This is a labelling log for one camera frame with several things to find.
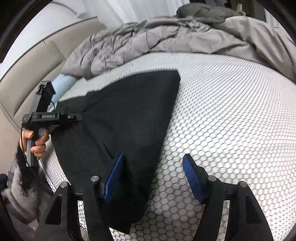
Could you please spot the white curtain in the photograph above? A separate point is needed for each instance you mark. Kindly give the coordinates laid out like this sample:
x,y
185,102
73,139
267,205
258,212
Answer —
x,y
115,13

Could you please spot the grey furry sleeve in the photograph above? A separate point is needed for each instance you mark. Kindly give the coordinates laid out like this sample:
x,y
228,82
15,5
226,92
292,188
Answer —
x,y
27,197

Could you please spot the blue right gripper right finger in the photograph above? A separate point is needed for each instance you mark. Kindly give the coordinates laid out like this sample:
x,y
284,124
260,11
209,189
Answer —
x,y
192,177

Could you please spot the grey crumpled duvet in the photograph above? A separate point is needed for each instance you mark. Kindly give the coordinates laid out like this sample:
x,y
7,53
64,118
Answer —
x,y
238,36

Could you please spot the dark grey pillow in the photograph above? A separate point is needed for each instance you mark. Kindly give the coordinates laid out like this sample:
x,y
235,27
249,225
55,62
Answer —
x,y
206,13

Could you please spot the white honeycomb mesh mattress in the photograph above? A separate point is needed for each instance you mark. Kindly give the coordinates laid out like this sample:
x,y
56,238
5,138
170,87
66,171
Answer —
x,y
237,120

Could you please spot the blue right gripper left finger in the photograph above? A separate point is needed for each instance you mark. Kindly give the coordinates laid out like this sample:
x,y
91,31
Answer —
x,y
112,185

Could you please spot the black pants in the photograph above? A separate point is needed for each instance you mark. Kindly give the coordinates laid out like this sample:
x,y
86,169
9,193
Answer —
x,y
129,117

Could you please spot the light blue pillow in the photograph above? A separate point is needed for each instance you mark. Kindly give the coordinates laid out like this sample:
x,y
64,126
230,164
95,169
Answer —
x,y
61,84

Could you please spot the beige padded headboard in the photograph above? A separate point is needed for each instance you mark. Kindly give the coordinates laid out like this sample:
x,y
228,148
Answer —
x,y
43,61

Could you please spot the person's left hand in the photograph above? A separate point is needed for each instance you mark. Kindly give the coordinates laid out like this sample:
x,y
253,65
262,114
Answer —
x,y
39,148

